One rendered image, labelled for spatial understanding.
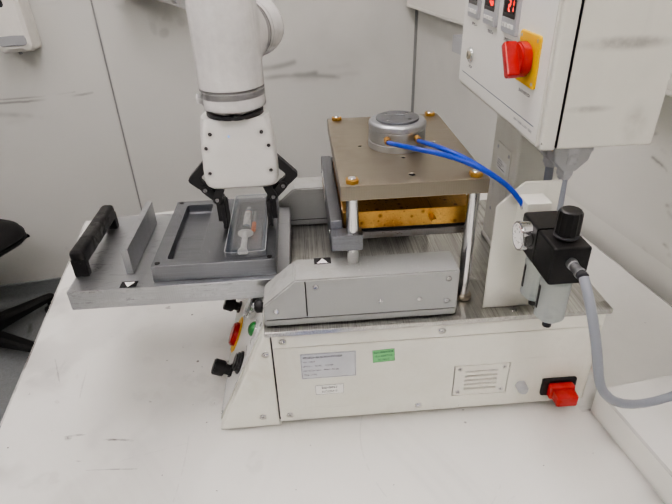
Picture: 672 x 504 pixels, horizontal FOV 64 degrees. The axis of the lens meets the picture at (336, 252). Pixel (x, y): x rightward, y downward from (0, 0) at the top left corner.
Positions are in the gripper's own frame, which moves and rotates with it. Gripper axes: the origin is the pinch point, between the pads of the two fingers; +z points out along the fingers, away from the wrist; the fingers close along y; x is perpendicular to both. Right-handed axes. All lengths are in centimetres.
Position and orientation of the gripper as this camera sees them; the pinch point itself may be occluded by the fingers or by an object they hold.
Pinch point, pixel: (248, 213)
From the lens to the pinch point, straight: 79.8
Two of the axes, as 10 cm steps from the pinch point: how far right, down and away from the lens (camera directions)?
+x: -0.7, -5.1, 8.6
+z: 0.3, 8.6, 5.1
